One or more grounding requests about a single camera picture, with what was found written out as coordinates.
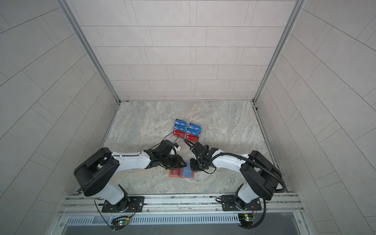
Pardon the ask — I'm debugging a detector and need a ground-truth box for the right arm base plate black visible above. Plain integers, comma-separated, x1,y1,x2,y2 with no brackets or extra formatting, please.
215,195,262,212

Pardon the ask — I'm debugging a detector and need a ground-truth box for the circuit board with wires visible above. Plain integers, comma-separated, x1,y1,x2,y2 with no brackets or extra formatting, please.
238,213,255,229
111,216,130,231

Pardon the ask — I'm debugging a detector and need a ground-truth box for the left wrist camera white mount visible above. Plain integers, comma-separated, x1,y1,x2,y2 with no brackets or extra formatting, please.
171,146,181,152

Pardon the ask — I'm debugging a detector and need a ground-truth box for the clear acrylic card display stand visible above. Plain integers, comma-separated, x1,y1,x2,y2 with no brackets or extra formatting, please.
172,119,202,143

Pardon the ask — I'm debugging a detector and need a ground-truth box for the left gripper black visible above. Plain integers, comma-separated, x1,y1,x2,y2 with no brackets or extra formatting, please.
160,155,189,171

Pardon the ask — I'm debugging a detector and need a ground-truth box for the orange card holder wallet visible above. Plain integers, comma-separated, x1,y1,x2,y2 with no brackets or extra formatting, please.
175,161,195,179

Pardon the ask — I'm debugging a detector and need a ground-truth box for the right circuit board with wires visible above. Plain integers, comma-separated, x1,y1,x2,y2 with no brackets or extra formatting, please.
238,213,255,229

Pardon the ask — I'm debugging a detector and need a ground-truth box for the blue card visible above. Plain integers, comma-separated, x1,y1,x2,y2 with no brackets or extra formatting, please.
175,119,188,127
174,124,187,132
189,123,202,132
187,128,200,136

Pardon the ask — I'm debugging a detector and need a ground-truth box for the blue card top right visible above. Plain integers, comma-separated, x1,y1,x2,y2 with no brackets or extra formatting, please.
189,123,202,132

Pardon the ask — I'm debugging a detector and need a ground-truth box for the aluminium mounting rail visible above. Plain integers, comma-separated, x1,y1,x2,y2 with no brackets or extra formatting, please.
58,193,304,216

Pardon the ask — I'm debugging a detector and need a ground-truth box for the left circuit board with wires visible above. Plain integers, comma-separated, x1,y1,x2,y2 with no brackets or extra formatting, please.
111,216,130,231

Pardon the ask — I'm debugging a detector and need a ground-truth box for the blue card top left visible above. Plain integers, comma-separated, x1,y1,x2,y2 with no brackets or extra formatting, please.
175,119,188,127

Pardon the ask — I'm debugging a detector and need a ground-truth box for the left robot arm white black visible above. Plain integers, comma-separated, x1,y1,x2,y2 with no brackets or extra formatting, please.
73,140,187,205

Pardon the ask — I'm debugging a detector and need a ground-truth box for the red vip card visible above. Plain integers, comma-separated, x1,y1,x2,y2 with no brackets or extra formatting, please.
172,128,187,139
169,169,182,177
186,133,199,143

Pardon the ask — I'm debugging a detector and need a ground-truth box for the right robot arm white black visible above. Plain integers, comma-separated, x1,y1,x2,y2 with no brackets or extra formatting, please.
185,140,287,210

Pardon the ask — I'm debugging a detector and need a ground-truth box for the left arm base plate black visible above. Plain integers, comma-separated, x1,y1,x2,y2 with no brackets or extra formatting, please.
101,196,145,213

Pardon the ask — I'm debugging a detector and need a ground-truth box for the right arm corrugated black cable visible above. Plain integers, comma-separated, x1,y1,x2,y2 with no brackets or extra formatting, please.
183,138,288,229

